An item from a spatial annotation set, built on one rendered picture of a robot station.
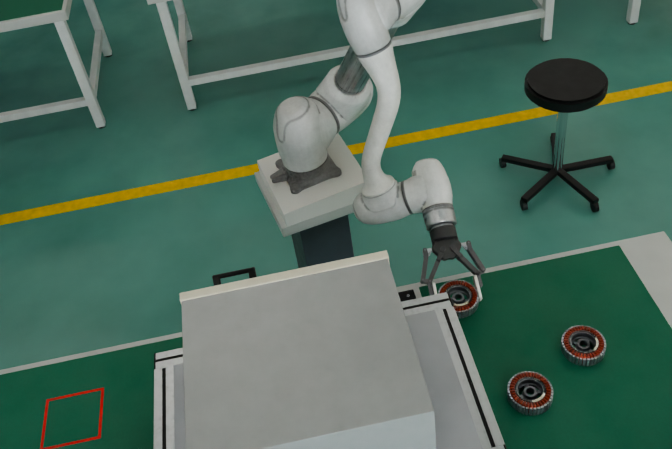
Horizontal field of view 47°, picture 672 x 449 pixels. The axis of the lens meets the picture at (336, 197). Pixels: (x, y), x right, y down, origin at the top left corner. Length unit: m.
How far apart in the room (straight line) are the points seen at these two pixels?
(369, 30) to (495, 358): 0.92
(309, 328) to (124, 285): 2.17
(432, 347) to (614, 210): 2.07
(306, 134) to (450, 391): 1.08
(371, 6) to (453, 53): 2.69
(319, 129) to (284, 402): 1.23
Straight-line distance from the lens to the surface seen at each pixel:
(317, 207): 2.53
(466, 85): 4.38
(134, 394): 2.25
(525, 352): 2.16
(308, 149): 2.47
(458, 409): 1.63
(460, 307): 2.14
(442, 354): 1.70
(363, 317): 1.51
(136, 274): 3.63
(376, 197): 2.23
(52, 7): 4.26
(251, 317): 1.55
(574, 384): 2.12
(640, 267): 2.41
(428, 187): 2.22
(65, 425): 2.27
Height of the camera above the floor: 2.49
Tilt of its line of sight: 42 degrees down
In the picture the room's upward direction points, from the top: 9 degrees counter-clockwise
